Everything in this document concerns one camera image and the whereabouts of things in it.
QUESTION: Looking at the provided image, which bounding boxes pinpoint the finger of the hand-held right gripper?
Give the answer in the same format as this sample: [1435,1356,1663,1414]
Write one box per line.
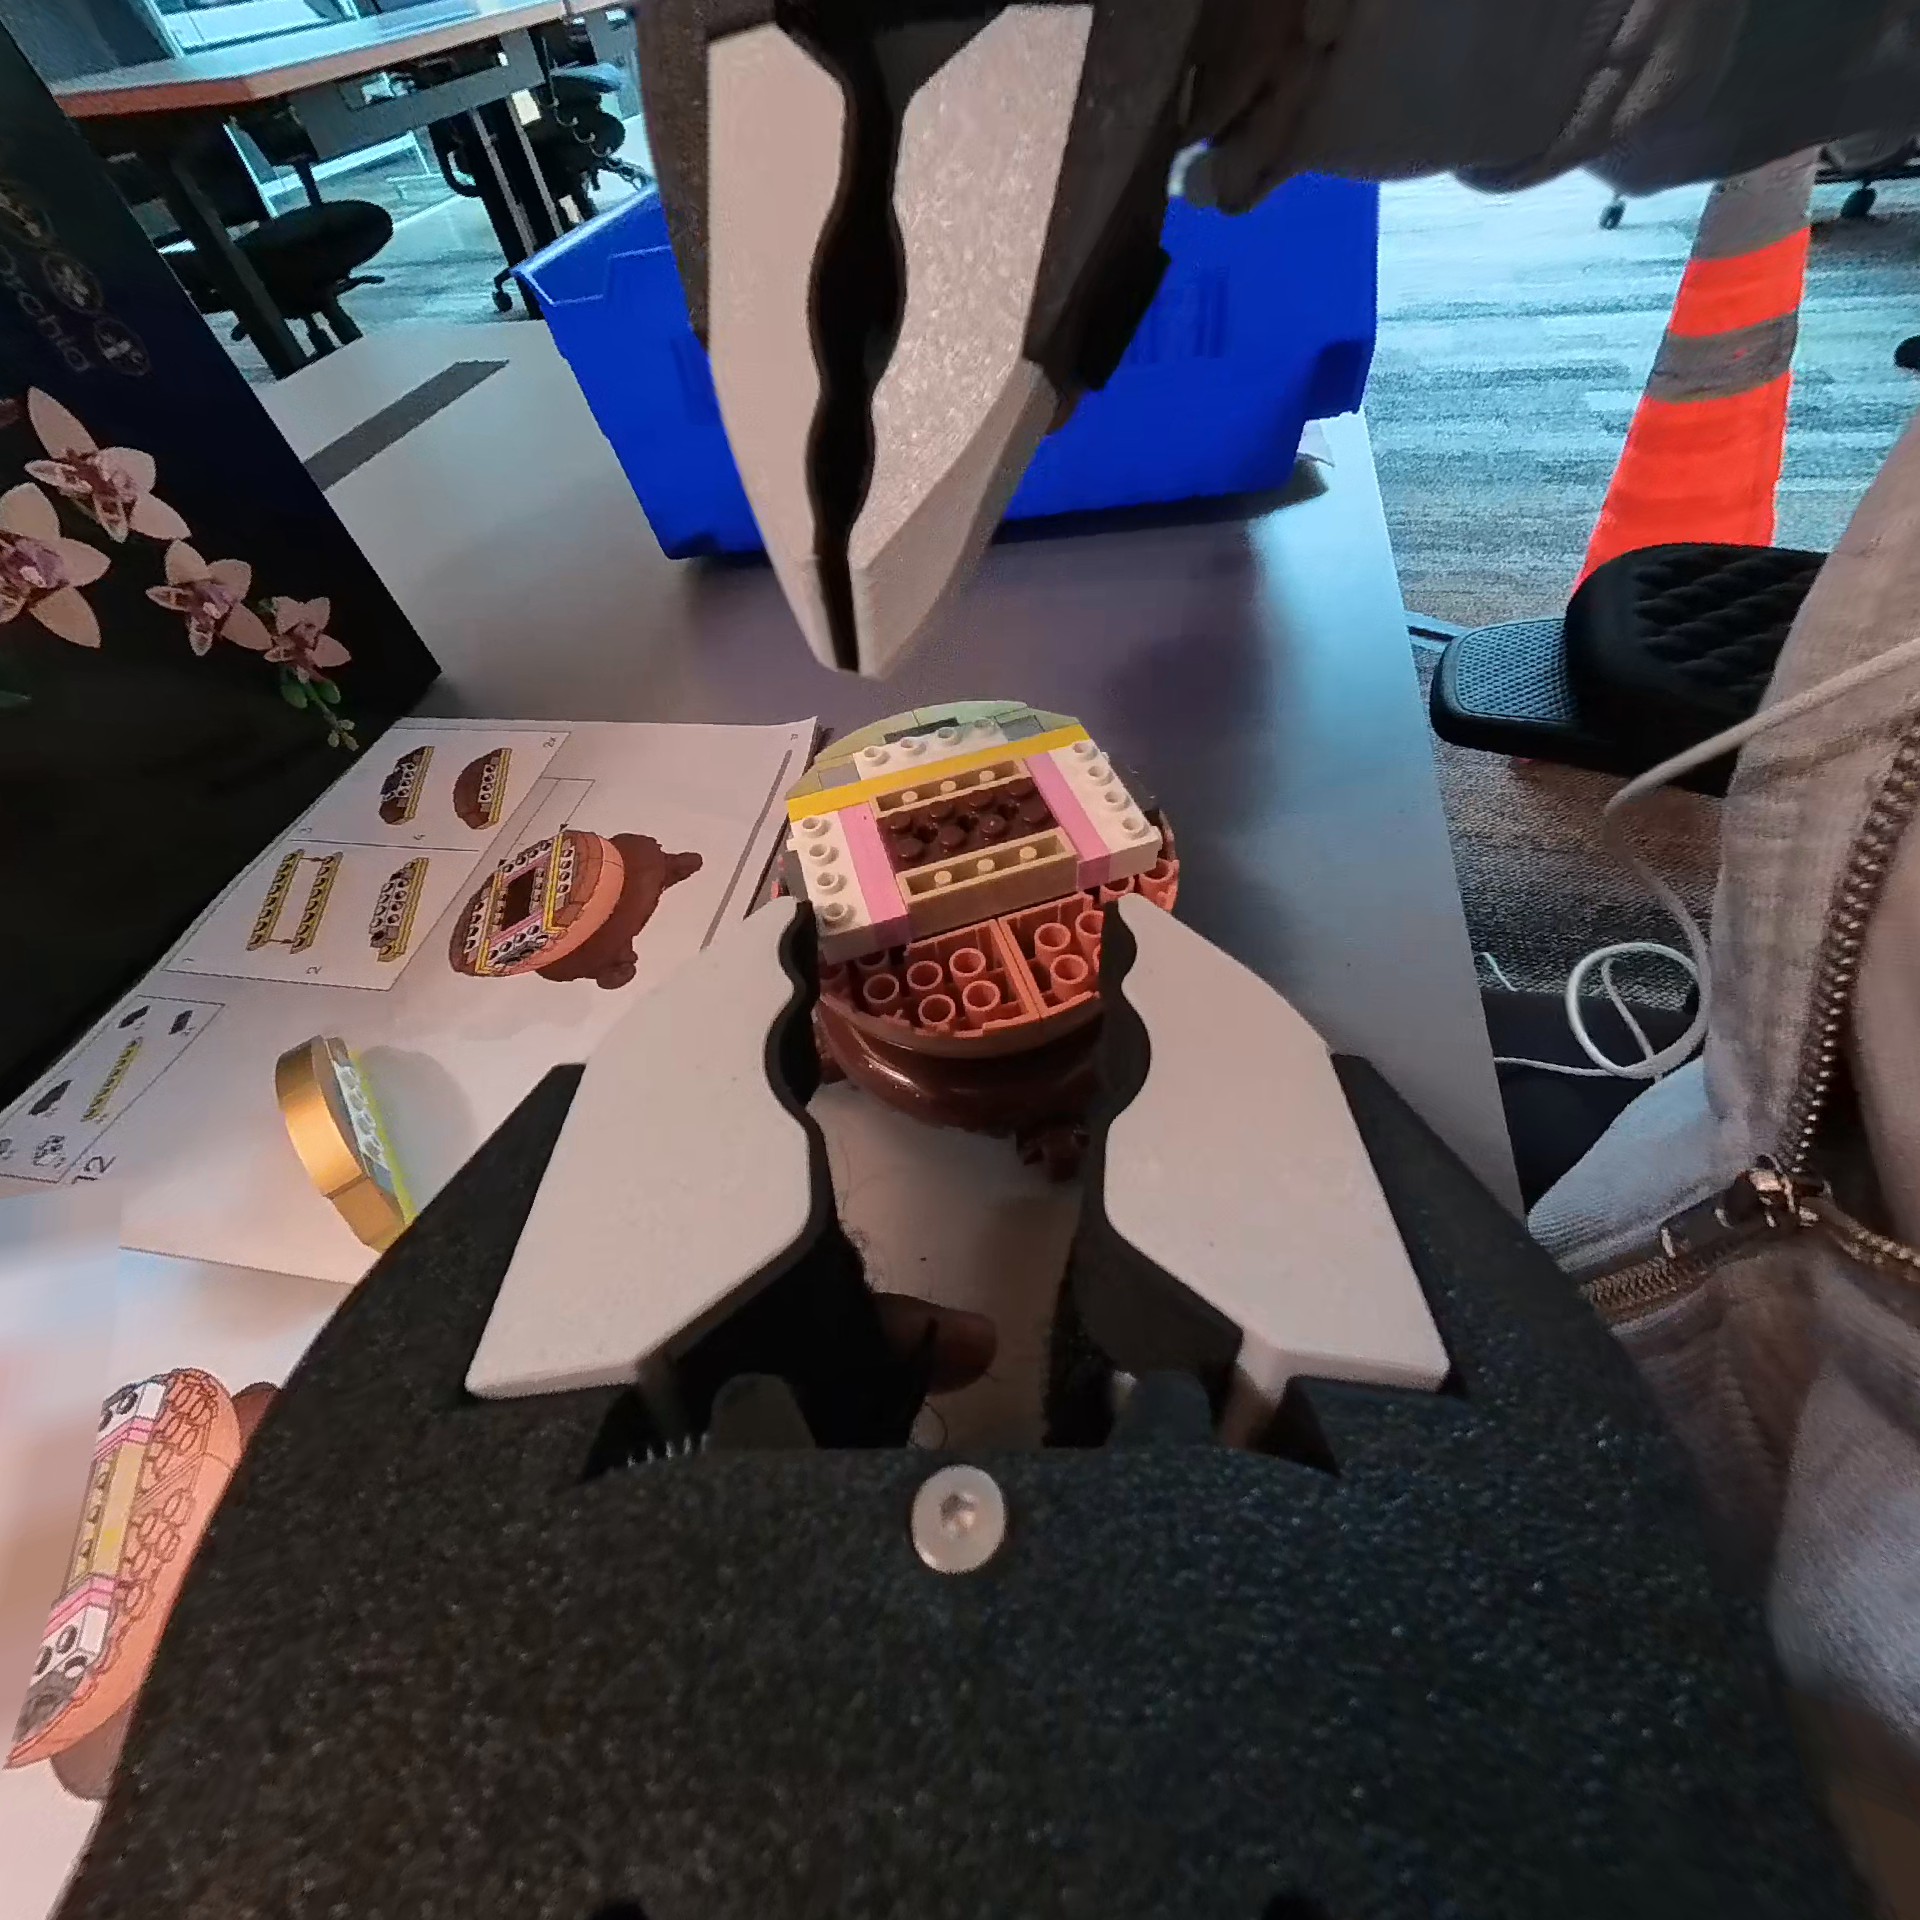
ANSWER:
[705,9,877,681]
[852,0,1103,675]

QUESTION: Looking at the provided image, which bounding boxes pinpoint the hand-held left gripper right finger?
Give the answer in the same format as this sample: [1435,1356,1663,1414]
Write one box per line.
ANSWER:
[1073,900,1454,1457]

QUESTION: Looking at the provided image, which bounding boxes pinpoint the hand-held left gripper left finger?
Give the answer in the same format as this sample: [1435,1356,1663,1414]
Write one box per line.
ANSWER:
[466,900,831,1407]

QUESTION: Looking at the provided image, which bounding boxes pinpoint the gold curved brick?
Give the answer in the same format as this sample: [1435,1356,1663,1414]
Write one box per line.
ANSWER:
[275,1034,428,1257]

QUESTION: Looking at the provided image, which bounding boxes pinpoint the brick pot model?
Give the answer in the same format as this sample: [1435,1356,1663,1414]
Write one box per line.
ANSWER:
[775,697,1183,1178]

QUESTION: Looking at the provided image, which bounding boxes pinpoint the blue plastic bin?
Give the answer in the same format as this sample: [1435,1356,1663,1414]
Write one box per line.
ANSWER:
[514,167,1386,567]

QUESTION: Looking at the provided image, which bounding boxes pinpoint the white instruction booklet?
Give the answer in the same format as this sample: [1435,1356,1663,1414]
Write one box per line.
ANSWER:
[0,711,821,1848]

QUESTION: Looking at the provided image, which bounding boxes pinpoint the black office chair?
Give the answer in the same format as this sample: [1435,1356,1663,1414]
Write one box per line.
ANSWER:
[158,122,397,379]

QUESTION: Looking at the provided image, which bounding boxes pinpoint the background office desks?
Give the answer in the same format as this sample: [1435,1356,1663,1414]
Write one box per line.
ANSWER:
[46,0,647,303]

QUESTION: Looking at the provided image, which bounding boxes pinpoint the black mesh chair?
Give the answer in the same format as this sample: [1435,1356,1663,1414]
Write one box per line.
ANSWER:
[1428,542,1837,790]

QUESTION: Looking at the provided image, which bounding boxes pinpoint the black flower print box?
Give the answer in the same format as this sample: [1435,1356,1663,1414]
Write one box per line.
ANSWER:
[0,33,446,1106]

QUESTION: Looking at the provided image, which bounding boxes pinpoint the white earphone cable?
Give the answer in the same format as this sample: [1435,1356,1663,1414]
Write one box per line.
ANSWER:
[1486,639,1920,1089]

